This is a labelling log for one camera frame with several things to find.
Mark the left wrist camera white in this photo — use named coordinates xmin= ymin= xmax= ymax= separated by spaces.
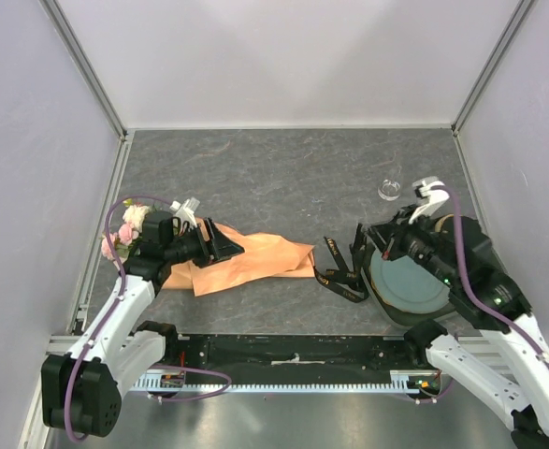
xmin=169 ymin=197 xmax=200 ymax=233

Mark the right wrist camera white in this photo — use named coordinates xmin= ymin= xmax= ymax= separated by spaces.
xmin=409 ymin=177 xmax=450 ymax=225

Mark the clear glass vase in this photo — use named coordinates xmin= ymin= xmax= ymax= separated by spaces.
xmin=378 ymin=179 xmax=401 ymax=201

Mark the dark green tray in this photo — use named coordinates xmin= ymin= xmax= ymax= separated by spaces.
xmin=361 ymin=238 xmax=456 ymax=328

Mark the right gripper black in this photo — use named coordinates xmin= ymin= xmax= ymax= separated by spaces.
xmin=361 ymin=202 xmax=460 ymax=285

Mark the right aluminium frame post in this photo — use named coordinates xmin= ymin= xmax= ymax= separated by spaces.
xmin=451 ymin=0 xmax=536 ymax=138

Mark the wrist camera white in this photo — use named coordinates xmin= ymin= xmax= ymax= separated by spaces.
xmin=409 ymin=177 xmax=450 ymax=225
xmin=169 ymin=197 xmax=200 ymax=233

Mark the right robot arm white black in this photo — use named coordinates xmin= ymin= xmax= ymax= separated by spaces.
xmin=351 ymin=207 xmax=549 ymax=448

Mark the artificial flower bunch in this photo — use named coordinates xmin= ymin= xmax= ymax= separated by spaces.
xmin=101 ymin=198 xmax=155 ymax=263

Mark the grey slotted cable duct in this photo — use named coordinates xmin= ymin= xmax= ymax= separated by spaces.
xmin=130 ymin=369 xmax=442 ymax=397

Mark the beige ceramic mug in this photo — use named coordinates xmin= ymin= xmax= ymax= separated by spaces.
xmin=434 ymin=214 xmax=454 ymax=235

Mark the aluminium frame post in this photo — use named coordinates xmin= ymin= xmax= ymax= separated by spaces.
xmin=451 ymin=0 xmax=536 ymax=138
xmin=39 ymin=0 xmax=127 ymax=140

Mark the left aluminium frame post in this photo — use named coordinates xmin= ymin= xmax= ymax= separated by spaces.
xmin=39 ymin=0 xmax=127 ymax=140

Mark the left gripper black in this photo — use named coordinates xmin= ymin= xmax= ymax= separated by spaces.
xmin=164 ymin=217 xmax=244 ymax=268

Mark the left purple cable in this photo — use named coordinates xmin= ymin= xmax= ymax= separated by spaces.
xmin=63 ymin=196 xmax=233 ymax=442

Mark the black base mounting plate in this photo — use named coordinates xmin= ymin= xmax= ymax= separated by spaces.
xmin=162 ymin=334 xmax=428 ymax=384

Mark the blue-grey ceramic plate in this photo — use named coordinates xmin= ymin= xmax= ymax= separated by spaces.
xmin=369 ymin=257 xmax=449 ymax=314

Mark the black ribbon gold lettering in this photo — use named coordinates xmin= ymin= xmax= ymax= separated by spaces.
xmin=313 ymin=237 xmax=369 ymax=304

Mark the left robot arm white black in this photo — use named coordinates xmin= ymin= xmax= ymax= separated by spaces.
xmin=41 ymin=210 xmax=244 ymax=442

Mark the orange wrapping paper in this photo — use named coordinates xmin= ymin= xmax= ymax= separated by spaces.
xmin=163 ymin=224 xmax=315 ymax=297

